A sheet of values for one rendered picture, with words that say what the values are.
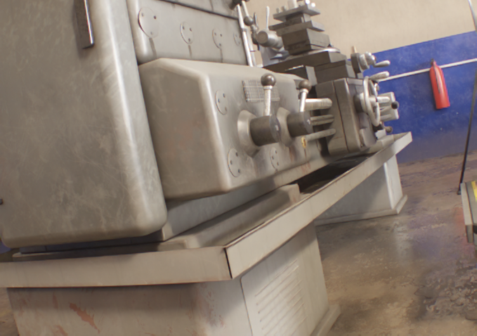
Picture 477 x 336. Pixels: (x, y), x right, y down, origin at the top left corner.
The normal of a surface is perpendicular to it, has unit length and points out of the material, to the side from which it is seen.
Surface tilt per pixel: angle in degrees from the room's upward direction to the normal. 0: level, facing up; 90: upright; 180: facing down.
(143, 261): 90
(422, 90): 90
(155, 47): 90
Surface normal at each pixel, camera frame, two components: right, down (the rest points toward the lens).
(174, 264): -0.43, 0.11
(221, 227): 0.88, -0.18
